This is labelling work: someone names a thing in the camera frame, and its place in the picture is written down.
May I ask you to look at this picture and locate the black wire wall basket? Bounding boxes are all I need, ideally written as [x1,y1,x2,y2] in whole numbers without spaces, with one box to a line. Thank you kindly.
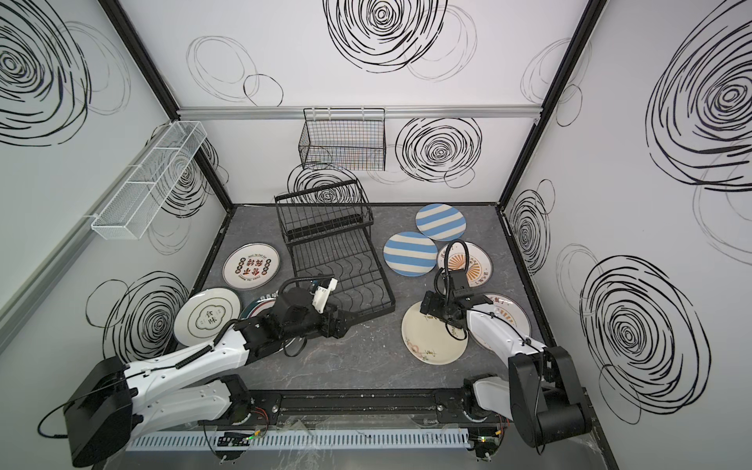
[298,107,387,172]

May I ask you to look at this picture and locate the blue striped plate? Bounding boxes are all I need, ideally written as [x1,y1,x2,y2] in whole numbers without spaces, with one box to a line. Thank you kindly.
[383,231,438,277]
[415,204,467,241]

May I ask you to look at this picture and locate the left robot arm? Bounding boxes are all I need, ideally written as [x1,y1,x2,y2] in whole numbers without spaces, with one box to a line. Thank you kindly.
[57,284,350,468]

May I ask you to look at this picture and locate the white plate black outline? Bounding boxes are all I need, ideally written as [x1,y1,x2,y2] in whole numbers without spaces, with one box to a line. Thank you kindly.
[174,288,241,347]

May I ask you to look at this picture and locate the white mesh wall shelf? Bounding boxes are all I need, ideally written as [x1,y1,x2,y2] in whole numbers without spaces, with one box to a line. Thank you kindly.
[91,121,208,241]

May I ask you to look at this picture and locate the black wire dish rack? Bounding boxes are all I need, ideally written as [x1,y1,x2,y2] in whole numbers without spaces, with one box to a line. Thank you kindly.
[274,179,396,322]

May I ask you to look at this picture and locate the near blue striped plate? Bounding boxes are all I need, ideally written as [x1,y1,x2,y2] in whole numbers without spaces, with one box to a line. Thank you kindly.
[383,231,438,277]

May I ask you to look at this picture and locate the far blue striped plate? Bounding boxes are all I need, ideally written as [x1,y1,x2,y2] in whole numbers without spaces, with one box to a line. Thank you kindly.
[415,204,467,241]

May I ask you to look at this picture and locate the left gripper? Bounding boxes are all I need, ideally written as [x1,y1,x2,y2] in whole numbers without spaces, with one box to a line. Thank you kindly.
[283,300,360,343]

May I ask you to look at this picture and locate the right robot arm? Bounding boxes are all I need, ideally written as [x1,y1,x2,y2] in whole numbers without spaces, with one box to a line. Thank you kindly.
[420,271,593,448]

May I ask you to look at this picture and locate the white slotted cable duct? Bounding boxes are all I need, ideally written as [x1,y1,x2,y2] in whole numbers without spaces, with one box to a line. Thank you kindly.
[127,428,471,452]

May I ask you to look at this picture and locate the red green rimmed plate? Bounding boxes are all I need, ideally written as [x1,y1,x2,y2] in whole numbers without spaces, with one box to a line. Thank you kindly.
[239,296,276,320]

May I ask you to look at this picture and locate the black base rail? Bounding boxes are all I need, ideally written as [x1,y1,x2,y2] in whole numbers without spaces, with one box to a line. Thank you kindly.
[199,387,595,427]

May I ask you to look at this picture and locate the white plate red characters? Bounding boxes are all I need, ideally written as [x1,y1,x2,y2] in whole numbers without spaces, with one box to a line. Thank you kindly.
[221,243,281,290]

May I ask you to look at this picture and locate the orange sunburst plate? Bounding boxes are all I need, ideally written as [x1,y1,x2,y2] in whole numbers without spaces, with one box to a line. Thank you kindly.
[437,241,493,287]
[467,293,531,360]

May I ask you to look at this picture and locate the cream floral plate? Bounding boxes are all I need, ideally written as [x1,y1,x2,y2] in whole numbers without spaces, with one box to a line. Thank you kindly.
[401,303,468,366]

